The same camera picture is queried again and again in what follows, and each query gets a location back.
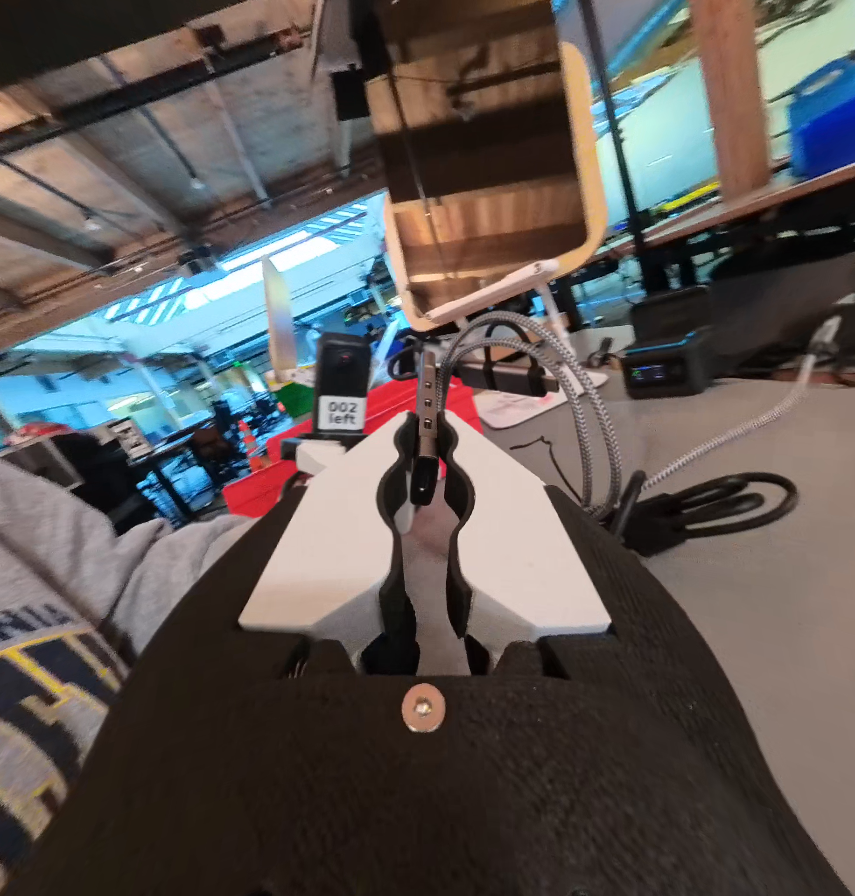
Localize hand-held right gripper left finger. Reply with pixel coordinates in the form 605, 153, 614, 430
238, 412, 421, 666

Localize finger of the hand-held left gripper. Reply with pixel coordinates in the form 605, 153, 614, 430
294, 441, 349, 480

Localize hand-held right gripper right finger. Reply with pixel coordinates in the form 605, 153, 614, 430
438, 412, 612, 666

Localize grey braided usb-c cable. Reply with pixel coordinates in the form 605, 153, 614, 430
435, 311, 845, 519

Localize black cable with grey plug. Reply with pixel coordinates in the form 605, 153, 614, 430
385, 311, 563, 399

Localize person's left forearm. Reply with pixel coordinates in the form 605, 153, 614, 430
109, 513, 274, 655

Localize green bin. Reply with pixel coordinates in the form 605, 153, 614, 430
273, 381, 318, 422

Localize red plastic bin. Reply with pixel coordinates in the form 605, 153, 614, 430
221, 381, 484, 519

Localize orange traffic cone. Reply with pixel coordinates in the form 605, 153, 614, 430
237, 419, 269, 471

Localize black twist tie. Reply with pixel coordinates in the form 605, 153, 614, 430
510, 435, 577, 494

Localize black power station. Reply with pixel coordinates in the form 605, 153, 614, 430
620, 283, 722, 401

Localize wooden-top table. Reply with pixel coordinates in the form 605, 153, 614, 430
610, 157, 855, 295

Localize blue plastic bin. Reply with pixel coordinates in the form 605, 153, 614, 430
788, 56, 855, 179

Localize black cable with copper plug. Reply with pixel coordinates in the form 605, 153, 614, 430
620, 470, 799, 557

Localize wooden post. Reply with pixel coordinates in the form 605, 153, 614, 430
690, 0, 775, 200

